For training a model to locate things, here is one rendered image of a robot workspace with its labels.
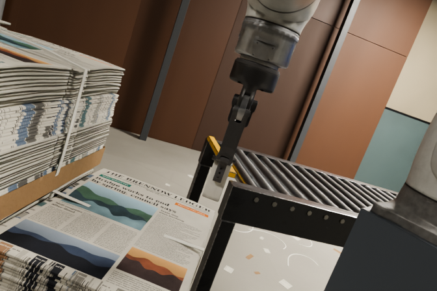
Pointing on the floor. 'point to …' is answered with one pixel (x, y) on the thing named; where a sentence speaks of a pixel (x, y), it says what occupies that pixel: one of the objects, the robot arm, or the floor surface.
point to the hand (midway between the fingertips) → (217, 178)
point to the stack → (103, 238)
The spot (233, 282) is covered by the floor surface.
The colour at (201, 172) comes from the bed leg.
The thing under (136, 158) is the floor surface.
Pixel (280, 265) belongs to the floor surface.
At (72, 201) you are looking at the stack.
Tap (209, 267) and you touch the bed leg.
